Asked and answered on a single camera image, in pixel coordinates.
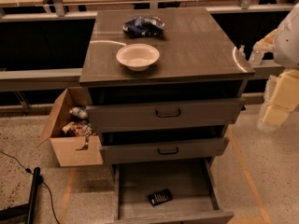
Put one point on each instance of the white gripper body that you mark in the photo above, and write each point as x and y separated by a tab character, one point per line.
288	44

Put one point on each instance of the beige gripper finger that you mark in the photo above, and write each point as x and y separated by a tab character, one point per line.
266	44

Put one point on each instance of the black rxbar chocolate bar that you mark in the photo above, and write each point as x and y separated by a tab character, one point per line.
160	197

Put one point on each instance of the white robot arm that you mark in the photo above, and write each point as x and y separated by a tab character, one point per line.
286	44

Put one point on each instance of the grey drawer cabinet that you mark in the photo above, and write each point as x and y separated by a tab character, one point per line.
198	61

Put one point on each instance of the grey middle drawer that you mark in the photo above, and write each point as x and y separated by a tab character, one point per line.
164	151

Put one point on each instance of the grey drawer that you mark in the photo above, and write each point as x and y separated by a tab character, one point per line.
164	151
165	115
195	196

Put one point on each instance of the grey bottom drawer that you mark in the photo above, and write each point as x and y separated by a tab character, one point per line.
195	196

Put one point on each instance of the grey top drawer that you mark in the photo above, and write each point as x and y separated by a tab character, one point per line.
165	115

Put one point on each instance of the clear sanitizer bottle right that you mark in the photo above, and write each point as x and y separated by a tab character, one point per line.
256	57

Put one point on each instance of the clear sanitizer bottle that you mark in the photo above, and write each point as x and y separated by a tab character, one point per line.
242	51
256	57

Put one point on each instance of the clear sanitizer bottle left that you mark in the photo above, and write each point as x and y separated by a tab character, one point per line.
242	51

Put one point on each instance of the blue crumpled chip bag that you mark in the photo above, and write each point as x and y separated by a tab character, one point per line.
143	26

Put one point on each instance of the white paper bowl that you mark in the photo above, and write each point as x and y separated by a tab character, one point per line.
138	57

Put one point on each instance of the crumpled blue white snack bag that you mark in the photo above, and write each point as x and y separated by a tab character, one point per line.
78	112

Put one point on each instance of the brown crumpled snack bag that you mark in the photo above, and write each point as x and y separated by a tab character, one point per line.
78	129

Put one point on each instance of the brown cardboard box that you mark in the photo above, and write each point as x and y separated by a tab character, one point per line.
70	150

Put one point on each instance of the grey metal railing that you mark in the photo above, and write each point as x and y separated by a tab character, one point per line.
51	79

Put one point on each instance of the black stand leg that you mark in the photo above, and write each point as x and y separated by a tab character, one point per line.
27	209

